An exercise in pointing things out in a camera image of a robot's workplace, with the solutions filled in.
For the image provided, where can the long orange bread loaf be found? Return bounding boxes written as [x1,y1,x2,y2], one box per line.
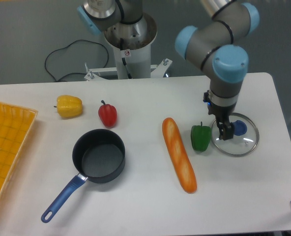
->
[162,118,198,194]

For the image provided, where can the yellow woven basket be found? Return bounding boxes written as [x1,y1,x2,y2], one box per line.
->
[0,102,38,197]

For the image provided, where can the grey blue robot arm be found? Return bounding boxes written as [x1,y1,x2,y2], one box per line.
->
[77,0,260,140]

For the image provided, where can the black cable on floor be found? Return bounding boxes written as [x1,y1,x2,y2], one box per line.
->
[44,39,110,82]

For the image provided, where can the yellow bell pepper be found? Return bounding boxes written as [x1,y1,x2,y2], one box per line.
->
[55,95,83,118]

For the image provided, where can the green bell pepper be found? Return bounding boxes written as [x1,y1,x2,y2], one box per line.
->
[191,121,211,152]

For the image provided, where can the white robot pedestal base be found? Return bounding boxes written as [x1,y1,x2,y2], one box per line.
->
[84,12,173,81]

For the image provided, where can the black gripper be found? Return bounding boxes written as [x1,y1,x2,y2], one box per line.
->
[203,90,236,141]

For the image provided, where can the black saucepan blue handle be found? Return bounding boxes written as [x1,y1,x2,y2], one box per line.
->
[41,129,125,223]

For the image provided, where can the red bell pepper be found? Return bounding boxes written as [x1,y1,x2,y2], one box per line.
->
[98,100,117,128]

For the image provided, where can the glass pot lid blue knob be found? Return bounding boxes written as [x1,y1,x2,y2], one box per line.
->
[211,113,260,157]

